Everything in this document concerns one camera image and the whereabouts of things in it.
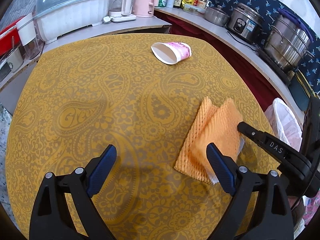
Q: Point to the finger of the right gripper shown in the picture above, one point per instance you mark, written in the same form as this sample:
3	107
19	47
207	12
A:
303	179
310	135

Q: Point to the white lidded container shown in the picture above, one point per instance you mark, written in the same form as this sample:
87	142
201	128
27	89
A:
27	33

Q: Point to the small steel pot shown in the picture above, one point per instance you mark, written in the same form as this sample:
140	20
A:
216	15

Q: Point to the red cabinet curtain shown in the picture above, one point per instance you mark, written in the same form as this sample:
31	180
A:
263	91

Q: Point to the orange foam net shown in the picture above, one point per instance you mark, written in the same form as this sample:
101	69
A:
211	124

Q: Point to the blue floral cloth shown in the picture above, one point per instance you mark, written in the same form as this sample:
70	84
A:
269	10

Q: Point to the pink paper cup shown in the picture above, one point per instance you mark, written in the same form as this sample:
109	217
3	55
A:
171	52

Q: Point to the black induction cooker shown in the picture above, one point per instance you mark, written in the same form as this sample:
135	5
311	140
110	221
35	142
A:
282	75

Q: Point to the white glass kettle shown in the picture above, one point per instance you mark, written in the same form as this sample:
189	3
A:
119	11

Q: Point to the white lined trash bin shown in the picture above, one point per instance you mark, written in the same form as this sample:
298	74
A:
284	124

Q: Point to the yellow patterned tablecloth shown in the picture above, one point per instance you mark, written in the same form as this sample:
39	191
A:
86	95

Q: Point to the blue yellow basin stack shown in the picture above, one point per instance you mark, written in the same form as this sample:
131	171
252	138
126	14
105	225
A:
301	90

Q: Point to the red plastic basket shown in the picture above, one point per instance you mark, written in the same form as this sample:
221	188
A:
9	34

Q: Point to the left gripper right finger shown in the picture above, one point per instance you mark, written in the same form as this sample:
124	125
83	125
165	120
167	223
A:
271	217

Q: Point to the steel rice cooker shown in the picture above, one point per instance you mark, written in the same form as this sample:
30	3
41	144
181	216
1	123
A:
245	23

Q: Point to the large steel steamer pot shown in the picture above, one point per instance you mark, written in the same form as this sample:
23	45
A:
288	42

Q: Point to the white dish rack box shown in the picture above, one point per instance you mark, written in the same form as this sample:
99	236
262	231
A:
54	18

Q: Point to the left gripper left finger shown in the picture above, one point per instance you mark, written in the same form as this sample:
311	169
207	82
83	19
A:
51	218

